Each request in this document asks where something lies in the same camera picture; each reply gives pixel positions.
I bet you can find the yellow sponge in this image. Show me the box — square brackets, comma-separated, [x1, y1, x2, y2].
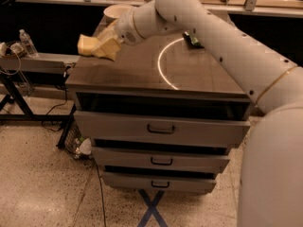
[77, 34, 98, 56]

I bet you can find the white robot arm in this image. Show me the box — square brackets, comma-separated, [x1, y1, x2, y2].
[98, 0, 303, 227]

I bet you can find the white bowl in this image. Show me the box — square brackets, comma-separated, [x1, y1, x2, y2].
[103, 4, 133, 21]

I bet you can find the clear plastic water bottle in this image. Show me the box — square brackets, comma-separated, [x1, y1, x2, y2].
[19, 29, 38, 58]

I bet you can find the top grey drawer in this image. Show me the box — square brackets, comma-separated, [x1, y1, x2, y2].
[74, 111, 250, 148]

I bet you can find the grey drawer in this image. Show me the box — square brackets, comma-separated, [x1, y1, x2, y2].
[74, 111, 250, 148]
[92, 147, 229, 174]
[102, 172, 216, 194]

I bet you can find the grey drawer cabinet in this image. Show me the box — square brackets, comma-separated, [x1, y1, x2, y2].
[66, 33, 251, 181]

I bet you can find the middle grey drawer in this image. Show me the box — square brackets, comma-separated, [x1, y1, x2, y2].
[92, 147, 229, 174]

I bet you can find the bottom grey drawer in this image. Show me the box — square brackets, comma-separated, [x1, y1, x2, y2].
[102, 172, 216, 194]

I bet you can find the black frame side table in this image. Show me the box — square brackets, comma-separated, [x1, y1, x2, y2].
[0, 53, 80, 148]

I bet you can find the wire mesh waste basket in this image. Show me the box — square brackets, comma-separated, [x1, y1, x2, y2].
[64, 121, 92, 160]

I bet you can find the black floor cable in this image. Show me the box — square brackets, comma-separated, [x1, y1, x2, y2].
[94, 161, 108, 227]

